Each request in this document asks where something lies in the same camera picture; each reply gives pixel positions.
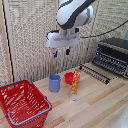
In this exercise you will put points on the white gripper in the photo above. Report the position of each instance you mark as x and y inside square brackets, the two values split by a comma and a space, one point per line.
[63, 39]

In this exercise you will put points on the red plastic cup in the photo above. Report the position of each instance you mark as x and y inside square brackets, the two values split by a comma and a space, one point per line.
[69, 78]

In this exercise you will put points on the blue plastic cup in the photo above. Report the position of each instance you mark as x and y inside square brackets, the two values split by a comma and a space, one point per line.
[54, 83]

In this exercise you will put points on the red yellow chips tube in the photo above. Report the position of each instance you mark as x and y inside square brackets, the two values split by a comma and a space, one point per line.
[74, 85]

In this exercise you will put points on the black toaster oven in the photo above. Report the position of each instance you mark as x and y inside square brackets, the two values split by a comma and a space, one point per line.
[112, 56]

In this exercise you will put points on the red shopping basket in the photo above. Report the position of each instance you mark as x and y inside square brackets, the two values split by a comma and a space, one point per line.
[23, 103]

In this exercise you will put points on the wooden vertical post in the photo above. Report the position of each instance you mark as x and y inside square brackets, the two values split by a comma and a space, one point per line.
[53, 65]

